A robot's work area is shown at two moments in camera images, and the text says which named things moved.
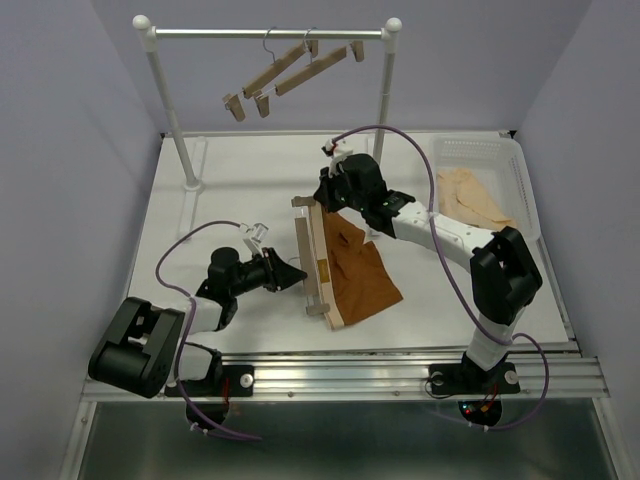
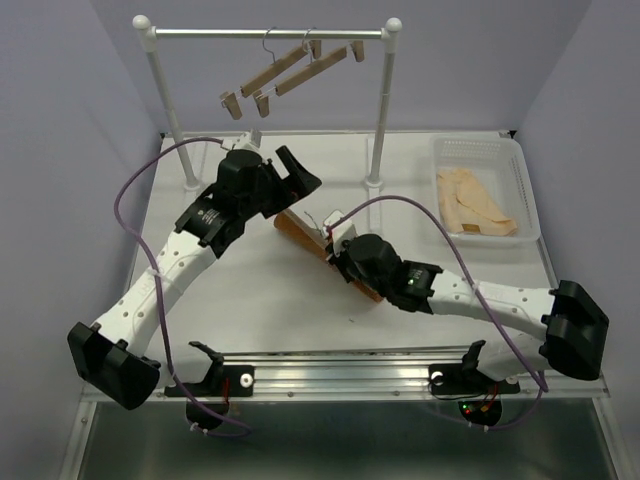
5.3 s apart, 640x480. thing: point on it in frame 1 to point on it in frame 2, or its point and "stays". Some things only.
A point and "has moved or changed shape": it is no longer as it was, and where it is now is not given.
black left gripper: x=278 y=274 to x=299 y=178
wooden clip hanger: x=313 y=258 has moved or changed shape
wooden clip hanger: x=261 y=99 stays
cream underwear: x=461 y=198 stays
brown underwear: x=362 y=281 has moved or changed shape
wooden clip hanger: x=233 y=101 stays
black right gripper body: x=335 y=191 to x=347 y=262
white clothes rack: x=144 y=31 stays
